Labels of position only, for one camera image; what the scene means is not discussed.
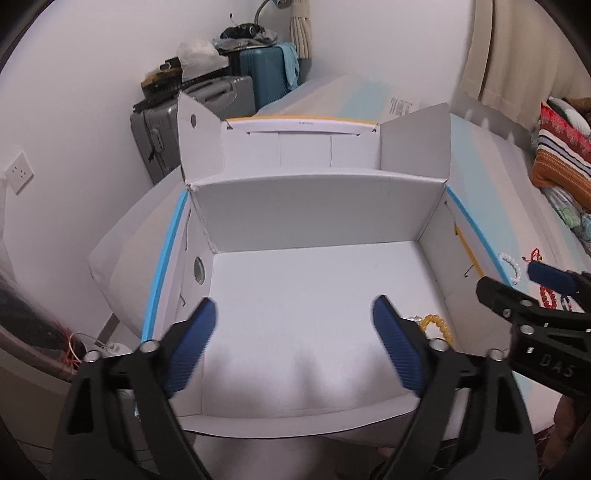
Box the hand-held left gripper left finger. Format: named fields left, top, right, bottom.
left=51, top=296, right=218, bottom=480

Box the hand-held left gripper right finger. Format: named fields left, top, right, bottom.
left=372, top=295, right=541, bottom=480

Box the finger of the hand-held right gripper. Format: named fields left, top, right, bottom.
left=526, top=261, right=591, bottom=296
left=475, top=275, right=591, bottom=333

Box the pale pink bead bracelet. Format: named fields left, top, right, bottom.
left=499, top=251, right=522, bottom=284

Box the yellow bead bracelet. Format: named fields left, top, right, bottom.
left=418, top=314, right=451, bottom=344

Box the white and yellow cardboard box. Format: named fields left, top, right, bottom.
left=148, top=90, right=490, bottom=437

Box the person's right forearm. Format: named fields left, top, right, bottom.
left=540, top=397, right=591, bottom=480

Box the floral quilt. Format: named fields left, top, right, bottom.
left=540, top=185, right=591, bottom=254

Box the white power strip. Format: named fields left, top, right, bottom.
left=85, top=339, right=134, bottom=358

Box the striped bed sheet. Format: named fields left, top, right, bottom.
left=88, top=74, right=591, bottom=457

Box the striped orange cushion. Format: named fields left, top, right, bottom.
left=531, top=97, right=591, bottom=190

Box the dark plastic sheet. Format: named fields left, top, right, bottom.
left=0, top=258, right=79, bottom=384

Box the grey suitcase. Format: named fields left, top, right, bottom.
left=130, top=76, right=256, bottom=185

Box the cream curtain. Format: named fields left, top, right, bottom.
left=462, top=0, right=578, bottom=134

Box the black and brown bundle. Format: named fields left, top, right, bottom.
left=134, top=60, right=185, bottom=112

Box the blue suitcase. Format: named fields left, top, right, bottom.
left=233, top=44, right=301, bottom=112

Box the white plastic bag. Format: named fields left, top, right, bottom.
left=178, top=39, right=229, bottom=84

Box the light blue cloth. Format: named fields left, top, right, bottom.
left=277, top=43, right=301, bottom=90

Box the black bag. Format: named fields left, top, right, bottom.
left=221, top=23, right=278, bottom=49

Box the grey gooseneck lamp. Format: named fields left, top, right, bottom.
left=256, top=0, right=289, bottom=24

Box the red bead bracelet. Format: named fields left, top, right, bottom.
left=539, top=285, right=561, bottom=311

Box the orange cable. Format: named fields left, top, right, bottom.
left=60, top=330, right=86, bottom=365

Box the white wall socket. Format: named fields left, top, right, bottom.
left=4, top=152, right=35, bottom=195

